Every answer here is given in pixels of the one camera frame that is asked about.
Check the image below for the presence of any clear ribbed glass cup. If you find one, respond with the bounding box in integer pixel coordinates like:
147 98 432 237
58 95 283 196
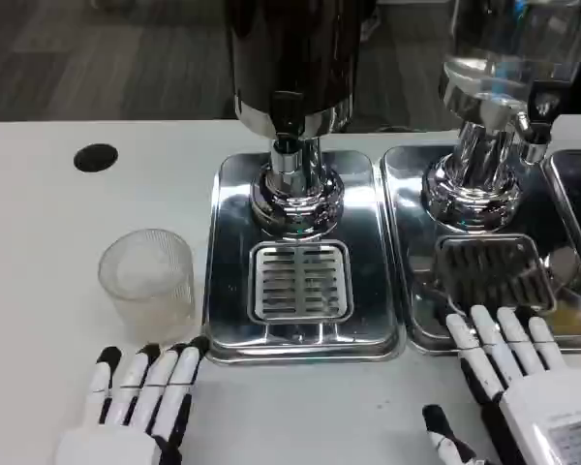
98 229 197 343

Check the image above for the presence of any dark drink dispenser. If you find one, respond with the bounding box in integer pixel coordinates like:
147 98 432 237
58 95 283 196
220 0 380 238

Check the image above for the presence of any clear drink dispenser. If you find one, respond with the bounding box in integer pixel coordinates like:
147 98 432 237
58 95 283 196
419 0 581 235

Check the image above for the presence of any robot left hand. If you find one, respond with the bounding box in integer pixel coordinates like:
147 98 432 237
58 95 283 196
54 334 211 465

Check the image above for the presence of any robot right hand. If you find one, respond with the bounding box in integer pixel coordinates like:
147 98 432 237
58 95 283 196
421 304 581 465

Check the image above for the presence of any black round cable hole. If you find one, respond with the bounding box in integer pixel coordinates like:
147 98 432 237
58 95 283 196
73 142 119 173

